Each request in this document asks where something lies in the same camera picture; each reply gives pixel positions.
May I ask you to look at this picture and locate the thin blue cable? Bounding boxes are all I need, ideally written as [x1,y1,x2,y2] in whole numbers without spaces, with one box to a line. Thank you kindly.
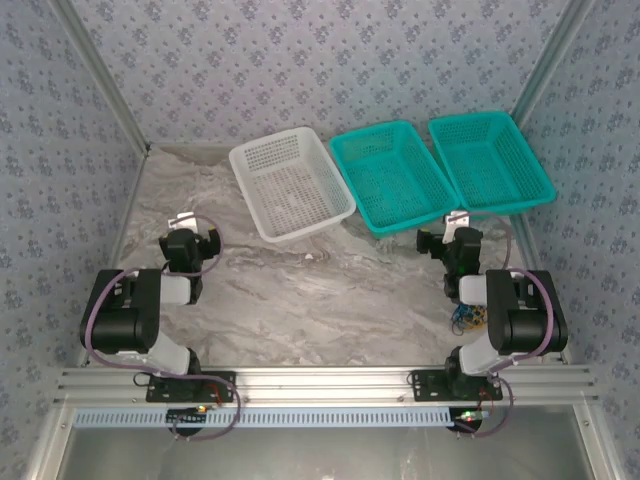
[451,304,476,335]

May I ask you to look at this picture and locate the white plastic basket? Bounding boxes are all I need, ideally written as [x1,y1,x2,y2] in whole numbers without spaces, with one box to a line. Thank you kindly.
[228,126,357,245]

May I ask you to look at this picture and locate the teal plastic basket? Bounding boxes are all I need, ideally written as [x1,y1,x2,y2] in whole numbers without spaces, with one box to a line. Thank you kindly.
[327,119,460,240]
[427,110,558,221]

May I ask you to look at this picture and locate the black controller board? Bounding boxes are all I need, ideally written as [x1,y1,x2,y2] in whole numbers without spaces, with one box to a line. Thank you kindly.
[448,407,489,435]
[166,406,210,437]

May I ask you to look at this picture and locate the aluminium mounting beam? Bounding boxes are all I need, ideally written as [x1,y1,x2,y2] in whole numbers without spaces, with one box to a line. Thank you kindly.
[53,366,600,405]

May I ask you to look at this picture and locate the grey metal shelf panel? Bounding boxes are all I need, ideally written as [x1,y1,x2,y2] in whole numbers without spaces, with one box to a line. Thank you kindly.
[24,403,619,480]

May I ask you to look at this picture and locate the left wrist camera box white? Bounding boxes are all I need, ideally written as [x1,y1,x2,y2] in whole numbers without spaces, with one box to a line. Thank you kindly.
[167,211,197,232]

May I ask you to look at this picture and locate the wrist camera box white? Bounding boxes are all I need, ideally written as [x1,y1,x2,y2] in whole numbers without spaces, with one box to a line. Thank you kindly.
[167,211,197,232]
[446,210,472,242]

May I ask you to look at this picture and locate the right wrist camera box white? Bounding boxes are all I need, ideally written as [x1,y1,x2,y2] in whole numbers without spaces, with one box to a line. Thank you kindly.
[446,210,472,242]

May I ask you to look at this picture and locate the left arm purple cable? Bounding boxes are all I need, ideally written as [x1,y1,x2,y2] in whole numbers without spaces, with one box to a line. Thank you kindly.
[82,213,244,442]

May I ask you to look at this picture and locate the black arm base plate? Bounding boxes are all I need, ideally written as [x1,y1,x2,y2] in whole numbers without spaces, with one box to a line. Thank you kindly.
[410,369,504,403]
[145,371,237,403]

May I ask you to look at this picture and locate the aluminium frame post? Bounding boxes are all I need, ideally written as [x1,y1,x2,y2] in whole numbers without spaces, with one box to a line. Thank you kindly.
[508,0,600,126]
[49,0,152,154]

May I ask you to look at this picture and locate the slotted white cable duct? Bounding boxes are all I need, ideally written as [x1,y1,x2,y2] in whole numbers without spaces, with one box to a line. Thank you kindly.
[72,406,455,430]

